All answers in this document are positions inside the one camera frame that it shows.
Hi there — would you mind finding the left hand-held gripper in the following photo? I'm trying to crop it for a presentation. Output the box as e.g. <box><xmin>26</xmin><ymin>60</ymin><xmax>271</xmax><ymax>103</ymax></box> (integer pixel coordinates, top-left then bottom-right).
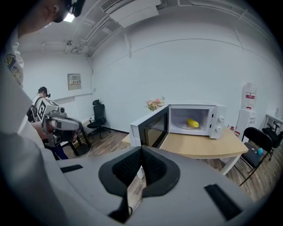
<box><xmin>36</xmin><ymin>98</ymin><xmax>80</xmax><ymax>147</ymax></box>

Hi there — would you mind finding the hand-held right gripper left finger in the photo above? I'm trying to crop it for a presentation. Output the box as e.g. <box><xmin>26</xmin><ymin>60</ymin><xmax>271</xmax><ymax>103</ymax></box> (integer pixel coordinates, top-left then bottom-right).
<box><xmin>99</xmin><ymin>146</ymin><xmax>142</xmax><ymax>223</ymax></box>

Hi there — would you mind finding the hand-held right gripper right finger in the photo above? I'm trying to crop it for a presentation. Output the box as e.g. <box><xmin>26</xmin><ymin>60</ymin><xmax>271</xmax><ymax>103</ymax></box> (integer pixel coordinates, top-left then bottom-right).
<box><xmin>141</xmin><ymin>146</ymin><xmax>181</xmax><ymax>198</ymax></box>

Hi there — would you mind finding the white microwave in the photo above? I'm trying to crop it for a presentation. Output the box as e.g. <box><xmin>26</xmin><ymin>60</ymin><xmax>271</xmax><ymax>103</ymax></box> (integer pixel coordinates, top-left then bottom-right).
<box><xmin>130</xmin><ymin>103</ymin><xmax>227</xmax><ymax>149</ymax></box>

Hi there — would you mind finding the glass microwave turntable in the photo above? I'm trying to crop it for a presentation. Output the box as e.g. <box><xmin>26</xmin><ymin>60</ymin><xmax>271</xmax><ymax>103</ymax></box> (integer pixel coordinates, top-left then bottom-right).
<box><xmin>175</xmin><ymin>121</ymin><xmax>201</xmax><ymax>131</ymax></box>

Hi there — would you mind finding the black-legged desk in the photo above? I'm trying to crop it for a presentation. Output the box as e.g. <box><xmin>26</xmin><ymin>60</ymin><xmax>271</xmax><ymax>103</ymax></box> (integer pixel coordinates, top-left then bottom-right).
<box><xmin>63</xmin><ymin>117</ymin><xmax>93</xmax><ymax>157</ymax></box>

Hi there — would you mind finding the black office chair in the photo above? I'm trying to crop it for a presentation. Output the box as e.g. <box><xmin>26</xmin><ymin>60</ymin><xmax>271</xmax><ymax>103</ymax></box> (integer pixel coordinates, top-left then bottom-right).
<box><xmin>262</xmin><ymin>121</ymin><xmax>283</xmax><ymax>149</ymax></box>
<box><xmin>87</xmin><ymin>99</ymin><xmax>112</xmax><ymax>139</ymax></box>

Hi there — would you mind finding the wooden table with white legs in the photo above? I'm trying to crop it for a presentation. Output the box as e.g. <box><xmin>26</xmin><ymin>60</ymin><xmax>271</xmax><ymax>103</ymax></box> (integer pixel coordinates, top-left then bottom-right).
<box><xmin>121</xmin><ymin>126</ymin><xmax>249</xmax><ymax>176</ymax></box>

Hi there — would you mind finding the pink flower bouquet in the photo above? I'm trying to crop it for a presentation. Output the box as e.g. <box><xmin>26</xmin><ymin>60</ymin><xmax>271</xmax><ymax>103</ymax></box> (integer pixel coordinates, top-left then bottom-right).
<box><xmin>145</xmin><ymin>96</ymin><xmax>166</xmax><ymax>112</ymax></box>

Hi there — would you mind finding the white water dispenser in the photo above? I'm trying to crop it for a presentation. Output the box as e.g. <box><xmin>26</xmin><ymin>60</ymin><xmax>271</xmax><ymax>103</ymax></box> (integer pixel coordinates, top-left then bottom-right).
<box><xmin>236</xmin><ymin>108</ymin><xmax>256</xmax><ymax>138</ymax></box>

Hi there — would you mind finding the black folding chair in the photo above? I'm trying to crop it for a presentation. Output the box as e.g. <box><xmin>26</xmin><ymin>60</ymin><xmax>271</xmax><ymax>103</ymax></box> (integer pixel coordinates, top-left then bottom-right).
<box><xmin>234</xmin><ymin>127</ymin><xmax>273</xmax><ymax>186</ymax></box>

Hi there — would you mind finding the ceiling light panel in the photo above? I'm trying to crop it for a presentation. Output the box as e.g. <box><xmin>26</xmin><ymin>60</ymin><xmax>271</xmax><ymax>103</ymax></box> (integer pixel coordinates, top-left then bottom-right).
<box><xmin>63</xmin><ymin>12</ymin><xmax>75</xmax><ymax>23</ymax></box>

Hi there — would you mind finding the person's head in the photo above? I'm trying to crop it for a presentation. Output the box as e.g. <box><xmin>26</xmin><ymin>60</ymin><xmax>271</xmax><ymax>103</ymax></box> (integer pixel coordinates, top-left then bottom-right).
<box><xmin>17</xmin><ymin>0</ymin><xmax>67</xmax><ymax>38</ymax></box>

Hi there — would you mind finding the clear water jug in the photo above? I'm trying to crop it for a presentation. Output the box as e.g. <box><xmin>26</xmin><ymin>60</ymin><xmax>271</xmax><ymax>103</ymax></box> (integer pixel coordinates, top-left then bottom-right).
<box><xmin>241</xmin><ymin>83</ymin><xmax>258</xmax><ymax>110</ymax></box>

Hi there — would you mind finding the white desk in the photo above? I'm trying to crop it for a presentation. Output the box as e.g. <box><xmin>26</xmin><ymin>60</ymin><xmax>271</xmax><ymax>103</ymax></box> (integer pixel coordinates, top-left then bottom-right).
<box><xmin>264</xmin><ymin>113</ymin><xmax>283</xmax><ymax>130</ymax></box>

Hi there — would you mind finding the white air conditioner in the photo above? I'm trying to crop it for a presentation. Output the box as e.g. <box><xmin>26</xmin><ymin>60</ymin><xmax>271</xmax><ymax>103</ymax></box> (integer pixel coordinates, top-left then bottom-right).
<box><xmin>101</xmin><ymin>0</ymin><xmax>162</xmax><ymax>29</ymax></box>

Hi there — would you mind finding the grey wall electrical box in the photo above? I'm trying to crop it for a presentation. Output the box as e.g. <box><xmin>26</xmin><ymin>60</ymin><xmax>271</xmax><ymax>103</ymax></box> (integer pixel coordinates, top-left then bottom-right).
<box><xmin>67</xmin><ymin>73</ymin><xmax>82</xmax><ymax>91</ymax></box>

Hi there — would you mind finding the black head-worn camera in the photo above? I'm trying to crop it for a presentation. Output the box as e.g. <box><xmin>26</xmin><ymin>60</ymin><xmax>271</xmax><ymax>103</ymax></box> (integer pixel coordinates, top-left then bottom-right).
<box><xmin>64</xmin><ymin>0</ymin><xmax>86</xmax><ymax>18</ymax></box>

